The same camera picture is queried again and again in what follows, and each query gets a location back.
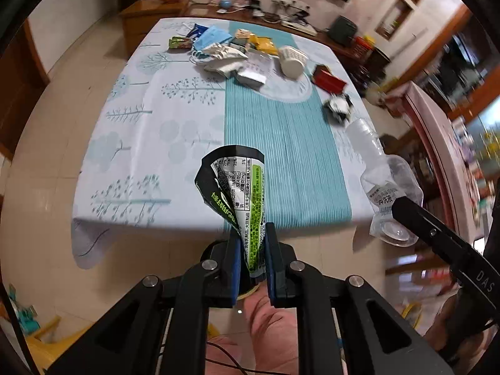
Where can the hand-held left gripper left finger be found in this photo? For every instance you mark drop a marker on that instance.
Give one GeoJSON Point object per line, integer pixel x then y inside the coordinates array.
{"type": "Point", "coordinates": [233, 273]}

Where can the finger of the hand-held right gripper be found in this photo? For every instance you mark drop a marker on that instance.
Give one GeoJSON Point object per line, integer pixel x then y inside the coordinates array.
{"type": "Point", "coordinates": [422, 222]}

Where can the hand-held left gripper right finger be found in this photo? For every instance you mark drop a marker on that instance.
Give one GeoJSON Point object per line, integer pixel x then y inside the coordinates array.
{"type": "Point", "coordinates": [274, 273]}

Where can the crushed clear plastic bottle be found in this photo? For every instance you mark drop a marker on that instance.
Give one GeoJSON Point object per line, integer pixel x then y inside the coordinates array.
{"type": "Point", "coordinates": [390, 203]}

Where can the black green snack wrapper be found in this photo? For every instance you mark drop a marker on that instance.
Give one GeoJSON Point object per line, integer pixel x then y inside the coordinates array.
{"type": "Point", "coordinates": [234, 187]}

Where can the person's right hand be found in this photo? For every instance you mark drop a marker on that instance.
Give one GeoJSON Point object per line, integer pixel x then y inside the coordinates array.
{"type": "Point", "coordinates": [439, 318]}

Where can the person's pink trouser leg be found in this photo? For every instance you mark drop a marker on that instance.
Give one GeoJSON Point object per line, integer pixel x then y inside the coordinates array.
{"type": "Point", "coordinates": [269, 336]}

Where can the table with pink cloth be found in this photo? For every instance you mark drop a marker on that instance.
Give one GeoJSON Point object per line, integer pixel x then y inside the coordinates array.
{"type": "Point", "coordinates": [437, 136]}

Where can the clear plastic cup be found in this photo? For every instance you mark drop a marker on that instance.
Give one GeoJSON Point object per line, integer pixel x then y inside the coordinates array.
{"type": "Point", "coordinates": [365, 138]}

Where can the black white crumpled wrapper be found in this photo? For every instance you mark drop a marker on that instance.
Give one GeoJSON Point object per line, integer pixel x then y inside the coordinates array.
{"type": "Point", "coordinates": [339, 108]}

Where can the printed tablecloth with teal stripe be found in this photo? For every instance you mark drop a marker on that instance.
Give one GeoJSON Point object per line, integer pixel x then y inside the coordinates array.
{"type": "Point", "coordinates": [175, 132]}

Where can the red yellow box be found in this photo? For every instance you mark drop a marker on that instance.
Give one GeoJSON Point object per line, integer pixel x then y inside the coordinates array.
{"type": "Point", "coordinates": [365, 46]}

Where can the yellow plastic stool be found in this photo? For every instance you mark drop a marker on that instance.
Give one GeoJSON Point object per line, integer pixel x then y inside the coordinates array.
{"type": "Point", "coordinates": [50, 343]}

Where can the silver foil packet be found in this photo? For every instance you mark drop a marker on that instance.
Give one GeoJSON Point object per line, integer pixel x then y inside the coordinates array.
{"type": "Point", "coordinates": [250, 76]}

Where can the white paper cup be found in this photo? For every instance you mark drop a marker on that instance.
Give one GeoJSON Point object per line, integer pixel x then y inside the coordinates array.
{"type": "Point", "coordinates": [292, 61]}

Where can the dark green appliance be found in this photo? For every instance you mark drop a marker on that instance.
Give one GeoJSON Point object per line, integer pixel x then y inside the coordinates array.
{"type": "Point", "coordinates": [343, 30]}

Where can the clear printed plastic bag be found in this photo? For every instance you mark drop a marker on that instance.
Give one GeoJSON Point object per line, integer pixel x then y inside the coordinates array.
{"type": "Point", "coordinates": [262, 62]}

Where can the white face mask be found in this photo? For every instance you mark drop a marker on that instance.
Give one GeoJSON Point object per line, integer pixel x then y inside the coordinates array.
{"type": "Point", "coordinates": [224, 59]}

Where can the yellow snack packet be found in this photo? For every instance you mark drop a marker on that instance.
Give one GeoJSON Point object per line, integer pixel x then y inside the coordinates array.
{"type": "Point", "coordinates": [265, 44]}

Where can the blue face mask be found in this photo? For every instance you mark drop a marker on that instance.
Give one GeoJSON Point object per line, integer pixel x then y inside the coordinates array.
{"type": "Point", "coordinates": [213, 38]}

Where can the green snack packet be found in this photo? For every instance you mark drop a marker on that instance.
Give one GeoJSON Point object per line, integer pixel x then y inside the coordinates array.
{"type": "Point", "coordinates": [180, 43]}

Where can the beige snack packet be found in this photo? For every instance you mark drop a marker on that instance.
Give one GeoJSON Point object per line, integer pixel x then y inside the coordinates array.
{"type": "Point", "coordinates": [243, 34]}

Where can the dark blue packet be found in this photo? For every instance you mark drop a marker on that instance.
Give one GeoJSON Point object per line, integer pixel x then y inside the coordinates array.
{"type": "Point", "coordinates": [196, 30]}

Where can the small wooden cabinet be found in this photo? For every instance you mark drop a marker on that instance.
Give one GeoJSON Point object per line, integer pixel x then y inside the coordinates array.
{"type": "Point", "coordinates": [144, 19]}

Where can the blue teapot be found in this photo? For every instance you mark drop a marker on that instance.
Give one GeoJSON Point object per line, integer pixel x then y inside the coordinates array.
{"type": "Point", "coordinates": [226, 2]}

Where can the wooden door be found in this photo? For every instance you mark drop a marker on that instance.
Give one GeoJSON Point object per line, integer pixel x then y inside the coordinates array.
{"type": "Point", "coordinates": [19, 86]}

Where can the white wall shelf niche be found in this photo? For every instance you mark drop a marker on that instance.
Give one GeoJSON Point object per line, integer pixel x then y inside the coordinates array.
{"type": "Point", "coordinates": [398, 11]}

